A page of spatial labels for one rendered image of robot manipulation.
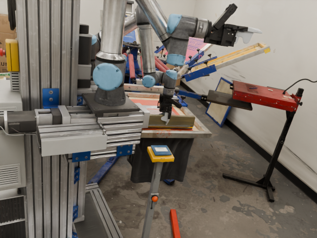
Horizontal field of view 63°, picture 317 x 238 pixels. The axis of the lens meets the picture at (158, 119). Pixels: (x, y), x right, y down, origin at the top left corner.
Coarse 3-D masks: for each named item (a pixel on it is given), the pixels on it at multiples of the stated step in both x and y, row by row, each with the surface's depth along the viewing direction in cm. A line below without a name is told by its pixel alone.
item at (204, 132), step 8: (136, 96) 231; (144, 96) 233; (152, 96) 235; (184, 112) 212; (200, 128) 184; (144, 136) 163; (152, 136) 165; (160, 136) 166; (168, 136) 168; (176, 136) 170; (184, 136) 171; (192, 136) 173; (200, 136) 175; (208, 136) 177
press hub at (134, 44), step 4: (124, 44) 270; (128, 44) 275; (132, 44) 277; (136, 44) 277; (140, 44) 289; (136, 48) 279; (132, 52) 280; (136, 52) 281; (136, 56) 283; (128, 60) 284; (136, 60) 284; (128, 64) 283; (136, 64) 285; (128, 68) 283; (136, 68) 285; (128, 72) 283; (136, 72) 285; (128, 76) 275; (128, 80) 289
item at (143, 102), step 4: (132, 100) 223; (136, 100) 224; (140, 100) 226; (144, 100) 228; (144, 104) 218; (148, 104) 219; (152, 112) 204; (144, 128) 175; (148, 128) 176; (152, 128) 177; (156, 128) 178; (160, 128) 179; (164, 128) 180
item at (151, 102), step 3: (150, 102) 224; (153, 102) 226; (156, 102) 227; (153, 105) 219; (156, 105) 220; (156, 111) 207; (159, 111) 208; (174, 111) 213; (171, 114) 207; (174, 114) 207; (177, 114) 209; (171, 129) 180; (174, 129) 181; (177, 129) 182; (180, 129) 183; (183, 129) 183; (186, 129) 184; (189, 129) 185
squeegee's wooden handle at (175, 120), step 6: (150, 114) 173; (156, 114) 175; (150, 120) 173; (156, 120) 174; (162, 120) 176; (174, 120) 178; (180, 120) 179; (186, 120) 181; (192, 120) 182; (192, 126) 184
